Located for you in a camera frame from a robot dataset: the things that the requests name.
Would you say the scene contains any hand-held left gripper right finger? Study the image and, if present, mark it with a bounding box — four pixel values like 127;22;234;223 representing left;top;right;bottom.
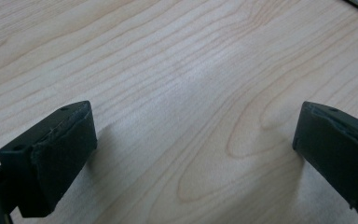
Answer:
292;101;358;219

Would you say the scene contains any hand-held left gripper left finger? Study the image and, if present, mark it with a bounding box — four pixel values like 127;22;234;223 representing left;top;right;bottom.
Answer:
0;100;99;218

